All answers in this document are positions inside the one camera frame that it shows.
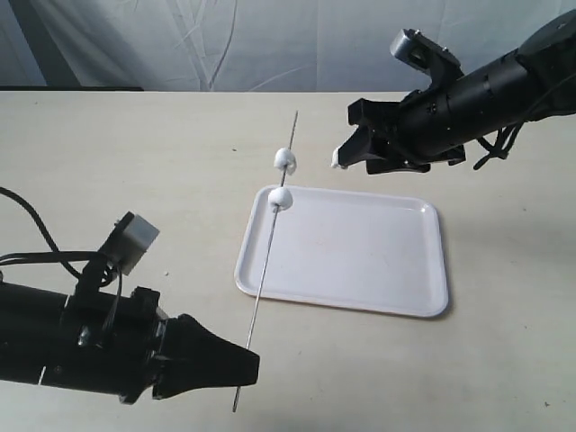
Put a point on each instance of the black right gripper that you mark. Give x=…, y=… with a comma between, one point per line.
x=488, y=99

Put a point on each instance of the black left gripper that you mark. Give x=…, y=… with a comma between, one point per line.
x=114, y=340

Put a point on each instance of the white foam piece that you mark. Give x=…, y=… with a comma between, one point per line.
x=338, y=161
x=280, y=199
x=285, y=161

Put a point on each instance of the thin metal skewer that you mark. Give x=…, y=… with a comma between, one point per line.
x=269, y=246

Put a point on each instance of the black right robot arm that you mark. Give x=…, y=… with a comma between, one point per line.
x=549, y=56

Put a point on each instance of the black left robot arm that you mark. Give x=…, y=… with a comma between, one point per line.
x=50, y=339

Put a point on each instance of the white rectangular plastic tray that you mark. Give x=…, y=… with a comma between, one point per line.
x=348, y=250

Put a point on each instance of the grey backdrop curtain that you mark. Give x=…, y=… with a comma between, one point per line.
x=250, y=46

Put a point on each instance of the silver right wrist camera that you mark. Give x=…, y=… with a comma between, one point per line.
x=414, y=49

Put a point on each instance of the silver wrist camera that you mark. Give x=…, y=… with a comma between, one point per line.
x=129, y=240
x=414, y=49

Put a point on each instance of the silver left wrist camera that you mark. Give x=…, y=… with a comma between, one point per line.
x=129, y=240

